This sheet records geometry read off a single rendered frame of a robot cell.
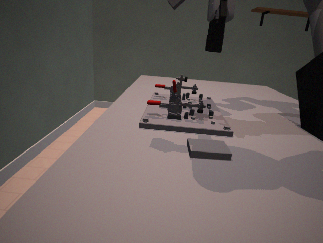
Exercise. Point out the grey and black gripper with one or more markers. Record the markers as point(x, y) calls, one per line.
point(225, 13)

